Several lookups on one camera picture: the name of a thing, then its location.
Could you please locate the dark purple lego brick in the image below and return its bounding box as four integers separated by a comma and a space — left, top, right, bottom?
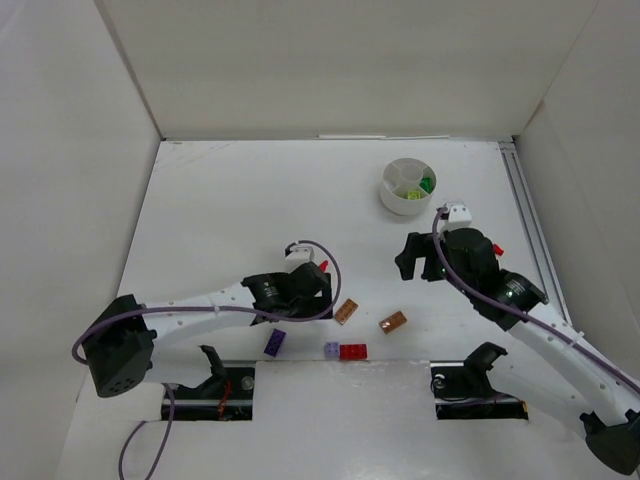
263, 329, 286, 358

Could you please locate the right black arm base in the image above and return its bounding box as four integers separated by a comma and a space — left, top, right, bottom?
429, 342, 529, 421

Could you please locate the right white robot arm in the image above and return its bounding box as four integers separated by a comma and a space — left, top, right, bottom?
395, 227, 639, 475

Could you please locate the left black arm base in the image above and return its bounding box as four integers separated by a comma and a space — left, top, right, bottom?
160, 345, 256, 422

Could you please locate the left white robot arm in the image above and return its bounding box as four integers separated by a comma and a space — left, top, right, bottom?
72, 262, 336, 398

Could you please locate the pale lavender lego brick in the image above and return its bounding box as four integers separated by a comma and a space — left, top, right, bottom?
324, 342, 340, 359

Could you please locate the red rectangular lego brick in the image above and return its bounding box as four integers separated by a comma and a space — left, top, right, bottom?
339, 344, 368, 361

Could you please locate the brown orange lego plate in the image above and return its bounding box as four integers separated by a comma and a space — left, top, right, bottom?
379, 311, 408, 335

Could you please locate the white round divided container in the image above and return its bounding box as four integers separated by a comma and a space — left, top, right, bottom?
379, 158, 437, 217

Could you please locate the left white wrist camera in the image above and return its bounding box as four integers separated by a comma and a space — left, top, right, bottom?
284, 244, 315, 273

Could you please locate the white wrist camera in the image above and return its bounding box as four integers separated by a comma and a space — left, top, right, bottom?
442, 202, 472, 231
284, 244, 315, 273

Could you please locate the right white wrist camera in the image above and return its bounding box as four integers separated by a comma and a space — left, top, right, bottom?
442, 202, 472, 231

